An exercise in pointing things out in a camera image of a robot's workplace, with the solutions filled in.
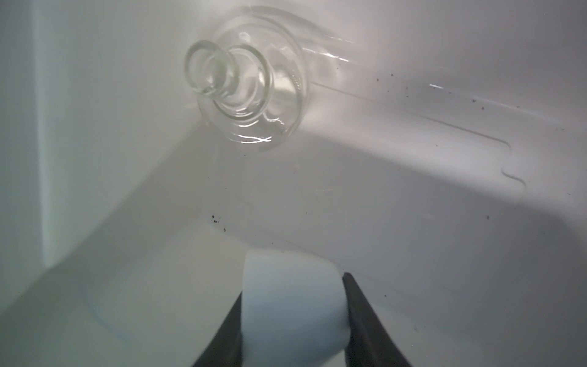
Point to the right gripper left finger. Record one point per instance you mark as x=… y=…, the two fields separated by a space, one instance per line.
x=225 y=348

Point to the white plastic storage bin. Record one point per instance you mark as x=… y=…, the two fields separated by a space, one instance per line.
x=441 y=161

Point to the clear glass petri dish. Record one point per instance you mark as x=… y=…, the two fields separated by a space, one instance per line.
x=250 y=80

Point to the small white crucible cup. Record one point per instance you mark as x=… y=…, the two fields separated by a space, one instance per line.
x=294 y=309

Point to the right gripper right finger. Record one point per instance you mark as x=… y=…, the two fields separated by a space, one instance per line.
x=370 y=344

